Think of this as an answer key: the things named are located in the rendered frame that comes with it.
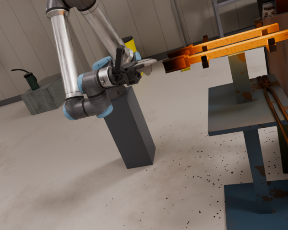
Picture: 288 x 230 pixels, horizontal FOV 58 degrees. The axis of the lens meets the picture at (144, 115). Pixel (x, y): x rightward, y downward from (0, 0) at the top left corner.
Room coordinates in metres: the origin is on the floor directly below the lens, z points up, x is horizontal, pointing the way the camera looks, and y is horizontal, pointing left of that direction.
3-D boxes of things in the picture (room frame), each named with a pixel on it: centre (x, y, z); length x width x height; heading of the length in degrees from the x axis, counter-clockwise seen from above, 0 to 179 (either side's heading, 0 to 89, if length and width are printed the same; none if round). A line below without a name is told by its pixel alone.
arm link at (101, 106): (1.19, 0.18, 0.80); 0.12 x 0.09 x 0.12; 72
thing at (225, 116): (0.95, -0.41, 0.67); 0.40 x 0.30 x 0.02; 158
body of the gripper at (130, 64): (1.12, 0.01, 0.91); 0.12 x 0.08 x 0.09; 68
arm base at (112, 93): (1.83, 0.14, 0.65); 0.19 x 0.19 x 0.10
